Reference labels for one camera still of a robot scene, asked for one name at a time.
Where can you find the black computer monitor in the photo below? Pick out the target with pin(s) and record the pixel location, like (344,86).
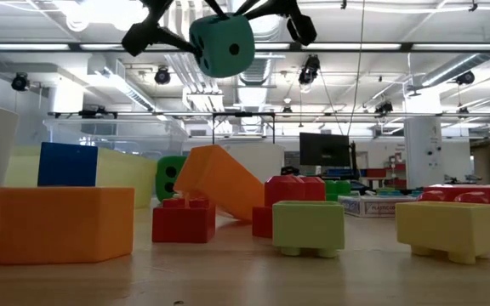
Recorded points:
(325,149)

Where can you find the green foam die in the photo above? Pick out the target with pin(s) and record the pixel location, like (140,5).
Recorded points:
(168,174)

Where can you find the orange wedge toy brick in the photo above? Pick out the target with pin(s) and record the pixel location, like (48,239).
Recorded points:
(49,225)

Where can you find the shelf with red blue bins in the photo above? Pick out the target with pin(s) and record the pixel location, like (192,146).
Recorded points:
(374,173)

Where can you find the black overhead frame bar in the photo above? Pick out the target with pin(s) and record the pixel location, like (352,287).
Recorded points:
(406,47)

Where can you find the small light green toy brick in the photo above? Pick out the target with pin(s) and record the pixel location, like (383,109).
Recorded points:
(309,225)

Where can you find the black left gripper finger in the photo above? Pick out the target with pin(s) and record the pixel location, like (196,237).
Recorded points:
(143,38)
(302,30)

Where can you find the teal toy brick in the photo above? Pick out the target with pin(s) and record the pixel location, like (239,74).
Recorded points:
(391,192)

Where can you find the yellow translucent plastic tray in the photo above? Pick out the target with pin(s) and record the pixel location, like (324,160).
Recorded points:
(126,174)

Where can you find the small red toy brick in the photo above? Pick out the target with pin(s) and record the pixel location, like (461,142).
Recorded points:
(183,223)

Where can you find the long orange toy brick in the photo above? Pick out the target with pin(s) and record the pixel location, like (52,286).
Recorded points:
(223,183)

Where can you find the white column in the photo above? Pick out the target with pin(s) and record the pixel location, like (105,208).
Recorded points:
(423,149)

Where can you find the blue white playing card box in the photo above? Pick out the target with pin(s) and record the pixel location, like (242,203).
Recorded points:
(377,207)

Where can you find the silver ventilation duct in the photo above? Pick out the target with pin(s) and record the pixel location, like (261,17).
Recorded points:
(262,70)
(462,64)

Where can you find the black background frame stand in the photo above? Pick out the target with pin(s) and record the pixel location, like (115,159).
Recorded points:
(243,114)

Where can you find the red two-stud toy brick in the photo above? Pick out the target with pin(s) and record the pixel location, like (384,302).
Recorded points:
(292,189)
(474,197)

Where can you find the blue toy brick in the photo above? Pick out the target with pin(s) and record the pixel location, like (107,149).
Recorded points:
(66,166)

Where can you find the small yellow toy brick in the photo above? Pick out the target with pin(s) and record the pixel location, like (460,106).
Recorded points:
(449,227)

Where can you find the black ceiling spotlight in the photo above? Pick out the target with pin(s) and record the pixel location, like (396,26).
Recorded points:
(309,70)
(162,75)
(384,107)
(287,111)
(465,77)
(19,81)

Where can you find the clear plastic container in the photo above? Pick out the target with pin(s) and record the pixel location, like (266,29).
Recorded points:
(143,136)

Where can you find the teal foam die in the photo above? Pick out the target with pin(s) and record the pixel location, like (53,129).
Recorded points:
(223,47)

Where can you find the black ceiling track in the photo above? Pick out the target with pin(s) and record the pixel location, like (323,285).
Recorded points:
(96,113)

